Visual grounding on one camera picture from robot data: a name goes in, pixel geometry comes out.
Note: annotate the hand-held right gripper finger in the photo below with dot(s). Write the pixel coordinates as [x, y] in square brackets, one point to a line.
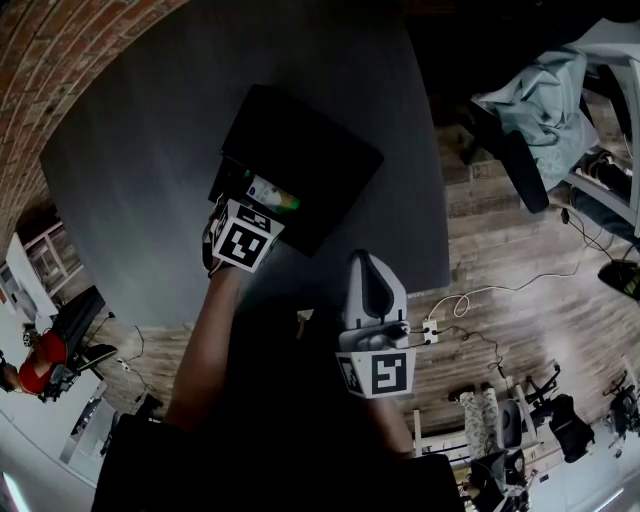
[398, 300]
[355, 290]

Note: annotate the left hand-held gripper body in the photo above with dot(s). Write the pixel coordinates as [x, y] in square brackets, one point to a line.
[239, 243]

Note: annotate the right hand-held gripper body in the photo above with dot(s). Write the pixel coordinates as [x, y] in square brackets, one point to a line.
[385, 372]

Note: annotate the small white green package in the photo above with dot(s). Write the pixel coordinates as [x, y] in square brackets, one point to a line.
[272, 195]

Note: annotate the black container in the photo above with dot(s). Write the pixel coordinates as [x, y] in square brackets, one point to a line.
[305, 150]

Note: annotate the person's left forearm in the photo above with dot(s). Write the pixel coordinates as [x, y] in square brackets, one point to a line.
[207, 350]

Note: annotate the person's right forearm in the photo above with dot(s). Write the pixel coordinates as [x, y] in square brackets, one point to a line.
[395, 425]

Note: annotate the white power strip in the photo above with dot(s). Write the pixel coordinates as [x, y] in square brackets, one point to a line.
[431, 332]

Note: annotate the person's black clothing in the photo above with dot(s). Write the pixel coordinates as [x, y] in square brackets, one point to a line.
[280, 425]

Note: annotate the grey padded chair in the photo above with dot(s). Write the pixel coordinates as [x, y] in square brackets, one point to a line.
[510, 422]

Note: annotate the black swivel chair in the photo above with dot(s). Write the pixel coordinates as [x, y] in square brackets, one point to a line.
[565, 420]

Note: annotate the light blue cloth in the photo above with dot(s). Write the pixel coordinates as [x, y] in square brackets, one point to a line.
[545, 100]

